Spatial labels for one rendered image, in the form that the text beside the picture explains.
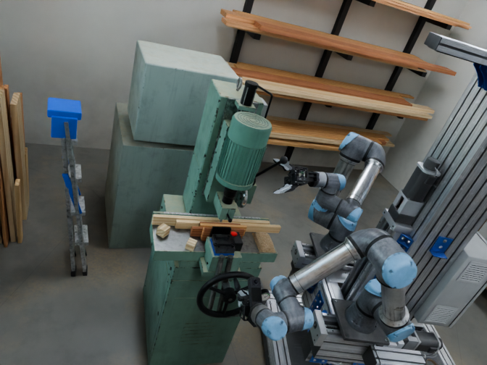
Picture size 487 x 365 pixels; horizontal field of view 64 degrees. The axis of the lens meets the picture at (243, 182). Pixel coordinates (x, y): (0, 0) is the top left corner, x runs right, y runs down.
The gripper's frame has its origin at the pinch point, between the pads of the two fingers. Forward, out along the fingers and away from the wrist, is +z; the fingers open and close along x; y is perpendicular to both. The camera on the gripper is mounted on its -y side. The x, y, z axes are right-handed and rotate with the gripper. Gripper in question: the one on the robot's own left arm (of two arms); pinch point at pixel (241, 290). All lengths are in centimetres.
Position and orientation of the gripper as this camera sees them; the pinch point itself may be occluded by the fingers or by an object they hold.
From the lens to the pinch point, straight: 169.9
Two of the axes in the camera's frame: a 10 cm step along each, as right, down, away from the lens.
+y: -0.9, 9.9, 0.3
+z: -3.5, -0.7, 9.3
